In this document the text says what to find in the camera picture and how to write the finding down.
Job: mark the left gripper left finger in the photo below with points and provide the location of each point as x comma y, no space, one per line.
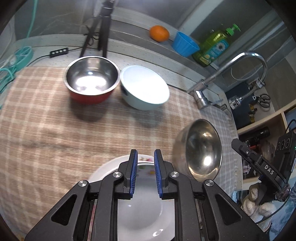
125,185

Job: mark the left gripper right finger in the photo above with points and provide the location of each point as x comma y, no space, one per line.
166,188

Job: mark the white floral plate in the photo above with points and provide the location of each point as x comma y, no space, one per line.
146,216

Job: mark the plain steel bowl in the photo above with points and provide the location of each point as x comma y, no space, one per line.
197,151

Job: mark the light blue ceramic bowl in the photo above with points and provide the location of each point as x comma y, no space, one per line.
142,88

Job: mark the chrome kitchen faucet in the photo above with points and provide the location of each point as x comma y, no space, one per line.
197,89

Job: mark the gloved right hand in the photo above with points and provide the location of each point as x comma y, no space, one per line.
250,204

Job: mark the black scissors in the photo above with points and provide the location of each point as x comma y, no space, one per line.
263,100

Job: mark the beige checkered cloth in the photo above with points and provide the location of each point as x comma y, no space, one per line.
49,142

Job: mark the red steel bowl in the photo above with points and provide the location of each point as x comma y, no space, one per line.
91,79

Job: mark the blue plastic cup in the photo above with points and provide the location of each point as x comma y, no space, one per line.
184,45

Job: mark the green dish soap bottle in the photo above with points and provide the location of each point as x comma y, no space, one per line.
214,46

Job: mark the orange fruit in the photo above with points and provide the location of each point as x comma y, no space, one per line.
159,33

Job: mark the black inline cable switch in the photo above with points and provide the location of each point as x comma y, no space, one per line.
58,52

